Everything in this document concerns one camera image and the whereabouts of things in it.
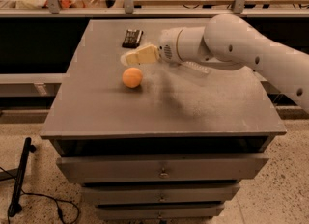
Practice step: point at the black rxbar chocolate bar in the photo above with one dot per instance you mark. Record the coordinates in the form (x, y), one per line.
(132, 38)

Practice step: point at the orange ball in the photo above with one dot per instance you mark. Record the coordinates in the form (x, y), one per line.
(132, 77)

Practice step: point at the clear plastic water bottle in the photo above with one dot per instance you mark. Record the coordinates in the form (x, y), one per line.
(197, 67)

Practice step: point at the black stand pole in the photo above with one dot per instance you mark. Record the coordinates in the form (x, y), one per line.
(14, 206)

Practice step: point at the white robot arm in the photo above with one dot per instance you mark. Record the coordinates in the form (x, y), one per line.
(228, 42)

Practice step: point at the grey drawer cabinet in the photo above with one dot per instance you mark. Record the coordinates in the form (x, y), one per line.
(176, 146)

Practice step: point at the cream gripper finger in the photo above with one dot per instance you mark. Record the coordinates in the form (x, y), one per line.
(142, 55)
(128, 59)

